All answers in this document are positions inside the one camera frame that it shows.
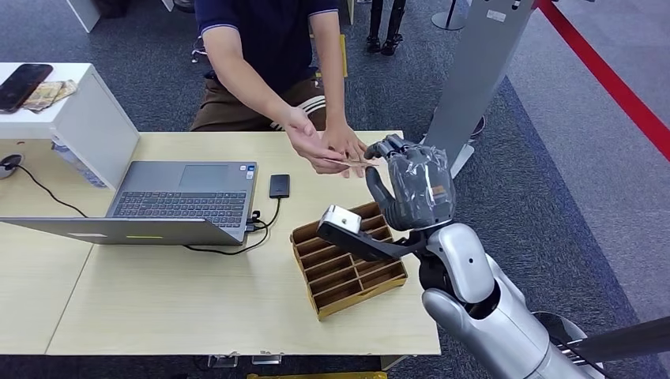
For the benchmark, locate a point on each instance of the person's left hand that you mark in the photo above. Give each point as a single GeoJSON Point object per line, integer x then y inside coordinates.
{"type": "Point", "coordinates": [343, 140]}

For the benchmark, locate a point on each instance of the person's right hand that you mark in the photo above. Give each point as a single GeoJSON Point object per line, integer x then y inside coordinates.
{"type": "Point", "coordinates": [309, 144]}

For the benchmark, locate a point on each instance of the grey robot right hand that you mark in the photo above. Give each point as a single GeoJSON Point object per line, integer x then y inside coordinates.
{"type": "Point", "coordinates": [418, 193]}

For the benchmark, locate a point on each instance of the person's right forearm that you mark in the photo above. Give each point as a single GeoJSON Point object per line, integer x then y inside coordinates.
{"type": "Point", "coordinates": [256, 83]}

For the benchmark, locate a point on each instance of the person's left forearm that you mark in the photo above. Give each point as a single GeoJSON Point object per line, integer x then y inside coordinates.
{"type": "Point", "coordinates": [332, 83]}

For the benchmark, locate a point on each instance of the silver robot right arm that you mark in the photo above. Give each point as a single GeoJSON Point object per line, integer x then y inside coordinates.
{"type": "Point", "coordinates": [487, 308]}

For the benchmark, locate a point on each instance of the person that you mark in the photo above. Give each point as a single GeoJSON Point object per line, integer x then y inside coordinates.
{"type": "Point", "coordinates": [272, 42]}

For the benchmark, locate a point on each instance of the brown wooden slotted card tray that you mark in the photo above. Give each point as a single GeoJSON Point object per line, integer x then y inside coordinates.
{"type": "Point", "coordinates": [345, 277]}

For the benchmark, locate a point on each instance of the tan patterned card stack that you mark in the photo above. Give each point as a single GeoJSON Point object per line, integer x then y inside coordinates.
{"type": "Point", "coordinates": [47, 94]}

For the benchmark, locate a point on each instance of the black external drive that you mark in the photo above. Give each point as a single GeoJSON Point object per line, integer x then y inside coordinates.
{"type": "Point", "coordinates": [279, 186]}

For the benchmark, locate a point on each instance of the black usb adapter plug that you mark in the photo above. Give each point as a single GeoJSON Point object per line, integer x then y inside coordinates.
{"type": "Point", "coordinates": [254, 221]}

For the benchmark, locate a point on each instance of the black humanoid robot legs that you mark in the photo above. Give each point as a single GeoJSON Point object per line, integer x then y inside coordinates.
{"type": "Point", "coordinates": [390, 31]}

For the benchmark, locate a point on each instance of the grey standing kiosk panel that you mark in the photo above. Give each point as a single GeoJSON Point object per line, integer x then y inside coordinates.
{"type": "Point", "coordinates": [476, 68]}

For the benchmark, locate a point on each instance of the grey open laptop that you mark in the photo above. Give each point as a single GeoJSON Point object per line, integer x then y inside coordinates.
{"type": "Point", "coordinates": [178, 201]}

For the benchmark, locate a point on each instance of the chair caster base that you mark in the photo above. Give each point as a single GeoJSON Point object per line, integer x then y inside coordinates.
{"type": "Point", "coordinates": [198, 51]}

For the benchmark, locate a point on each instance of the round grey stand base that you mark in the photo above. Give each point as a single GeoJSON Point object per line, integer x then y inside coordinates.
{"type": "Point", "coordinates": [447, 21]}

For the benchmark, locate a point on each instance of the red floor tape line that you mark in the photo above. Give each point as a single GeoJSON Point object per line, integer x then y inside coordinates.
{"type": "Point", "coordinates": [607, 78]}

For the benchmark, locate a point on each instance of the white desk box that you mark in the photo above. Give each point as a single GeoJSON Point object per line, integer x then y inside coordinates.
{"type": "Point", "coordinates": [89, 120]}

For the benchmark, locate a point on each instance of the chrome stanchion with pole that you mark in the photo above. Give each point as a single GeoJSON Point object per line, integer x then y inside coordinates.
{"type": "Point", "coordinates": [617, 340]}

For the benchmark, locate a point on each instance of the white furniture panel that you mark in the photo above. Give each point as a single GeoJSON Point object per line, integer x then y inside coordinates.
{"type": "Point", "coordinates": [83, 13]}

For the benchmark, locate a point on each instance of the black smartphone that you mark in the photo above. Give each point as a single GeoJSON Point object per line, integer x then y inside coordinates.
{"type": "Point", "coordinates": [21, 86]}

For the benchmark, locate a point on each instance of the round grey desk grommet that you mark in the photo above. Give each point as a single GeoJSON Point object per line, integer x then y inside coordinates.
{"type": "Point", "coordinates": [9, 165]}

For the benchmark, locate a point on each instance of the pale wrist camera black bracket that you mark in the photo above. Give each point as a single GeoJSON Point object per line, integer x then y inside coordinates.
{"type": "Point", "coordinates": [361, 243]}

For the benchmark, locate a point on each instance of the metal desk bracket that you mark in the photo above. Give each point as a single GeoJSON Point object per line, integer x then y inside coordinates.
{"type": "Point", "coordinates": [267, 359]}
{"type": "Point", "coordinates": [222, 361]}

